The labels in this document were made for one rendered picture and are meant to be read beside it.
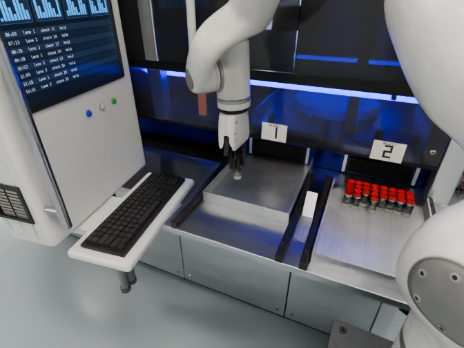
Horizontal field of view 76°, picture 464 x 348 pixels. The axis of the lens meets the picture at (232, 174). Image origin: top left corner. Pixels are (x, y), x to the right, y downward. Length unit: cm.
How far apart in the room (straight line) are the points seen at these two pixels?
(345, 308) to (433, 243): 117
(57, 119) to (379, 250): 87
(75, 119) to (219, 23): 50
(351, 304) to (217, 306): 69
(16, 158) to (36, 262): 146
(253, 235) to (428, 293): 56
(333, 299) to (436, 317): 112
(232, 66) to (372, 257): 55
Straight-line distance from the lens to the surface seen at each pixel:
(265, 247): 75
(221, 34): 62
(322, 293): 139
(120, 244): 88
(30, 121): 76
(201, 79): 66
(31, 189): 88
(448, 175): 102
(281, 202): 89
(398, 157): 98
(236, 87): 72
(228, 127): 74
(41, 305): 199
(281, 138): 99
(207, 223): 82
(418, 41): 33
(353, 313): 144
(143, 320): 173
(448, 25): 32
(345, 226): 86
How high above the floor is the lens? 141
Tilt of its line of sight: 31 degrees down
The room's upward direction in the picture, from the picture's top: straight up
